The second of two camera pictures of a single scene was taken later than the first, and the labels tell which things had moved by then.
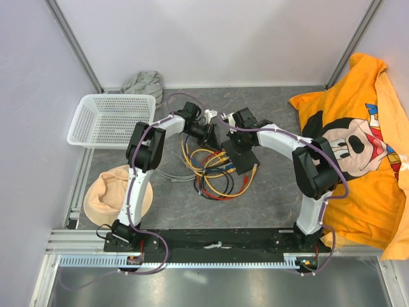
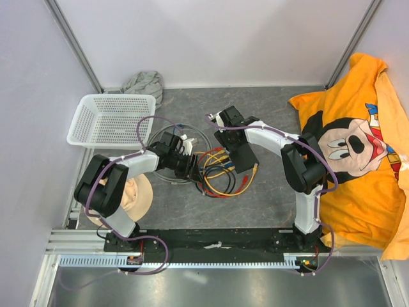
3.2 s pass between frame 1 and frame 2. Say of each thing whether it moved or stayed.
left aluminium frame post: stayed
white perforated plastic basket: stayed
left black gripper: moved
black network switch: stayed
